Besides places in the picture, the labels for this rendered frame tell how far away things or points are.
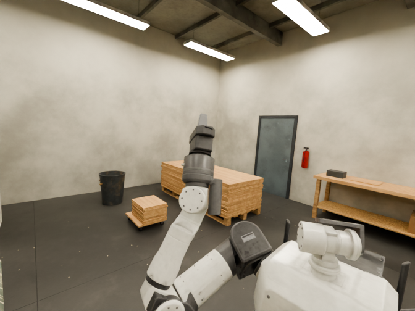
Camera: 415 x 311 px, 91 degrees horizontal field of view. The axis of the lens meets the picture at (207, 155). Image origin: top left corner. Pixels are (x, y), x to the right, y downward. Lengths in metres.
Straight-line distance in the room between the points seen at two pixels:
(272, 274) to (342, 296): 0.14
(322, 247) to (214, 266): 0.28
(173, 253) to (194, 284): 0.11
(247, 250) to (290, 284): 0.14
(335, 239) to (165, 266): 0.38
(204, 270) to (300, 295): 0.23
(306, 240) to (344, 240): 0.08
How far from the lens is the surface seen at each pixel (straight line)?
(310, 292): 0.55
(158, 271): 0.57
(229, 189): 3.65
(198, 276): 0.62
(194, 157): 0.55
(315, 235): 0.52
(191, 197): 0.51
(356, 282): 0.61
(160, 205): 3.62
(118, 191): 4.76
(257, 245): 0.64
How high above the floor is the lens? 1.72
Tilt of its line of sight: 8 degrees down
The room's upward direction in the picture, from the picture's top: 3 degrees clockwise
